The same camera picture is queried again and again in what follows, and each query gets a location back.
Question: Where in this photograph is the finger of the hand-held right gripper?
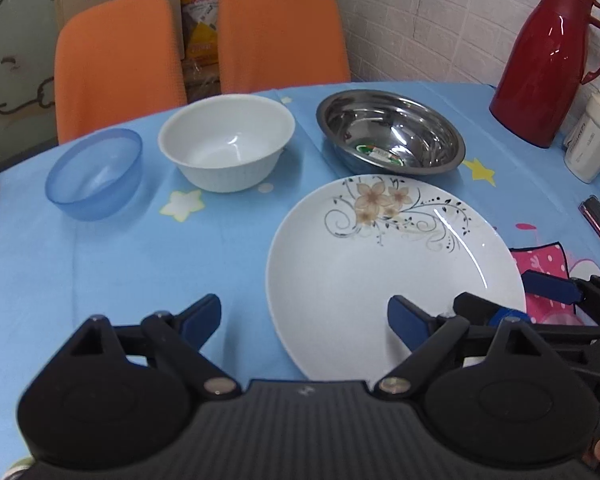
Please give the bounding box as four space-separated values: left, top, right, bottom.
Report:
521 269 600 311
452 292 533 328

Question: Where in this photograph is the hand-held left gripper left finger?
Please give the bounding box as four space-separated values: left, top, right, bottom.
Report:
64 293 242 401

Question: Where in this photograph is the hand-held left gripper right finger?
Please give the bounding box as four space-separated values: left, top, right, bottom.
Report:
367 294 556 401

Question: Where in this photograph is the white floral plate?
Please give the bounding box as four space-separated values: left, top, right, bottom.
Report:
265 174 527 382

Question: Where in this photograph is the blue printed tablecloth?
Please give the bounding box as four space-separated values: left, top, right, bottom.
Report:
0 80 600 480

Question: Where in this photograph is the white plastic canister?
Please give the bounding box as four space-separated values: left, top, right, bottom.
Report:
563 91 600 184

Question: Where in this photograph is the white ceramic bowl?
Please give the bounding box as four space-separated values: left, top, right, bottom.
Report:
158 93 295 193

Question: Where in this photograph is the blue plastic bowl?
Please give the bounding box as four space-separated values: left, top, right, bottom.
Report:
46 128 144 222

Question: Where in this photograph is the stainless steel bowl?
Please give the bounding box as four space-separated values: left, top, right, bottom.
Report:
315 89 467 175

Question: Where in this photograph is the red thermos jug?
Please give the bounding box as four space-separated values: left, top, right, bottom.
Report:
489 0 600 149

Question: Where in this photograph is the clear plastic bag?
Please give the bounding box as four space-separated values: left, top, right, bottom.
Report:
182 57 224 107

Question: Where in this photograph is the orange chair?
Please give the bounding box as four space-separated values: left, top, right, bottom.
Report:
54 0 188 145
217 0 352 96

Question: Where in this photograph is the yellow printed bag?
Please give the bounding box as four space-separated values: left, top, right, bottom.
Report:
178 0 242 66

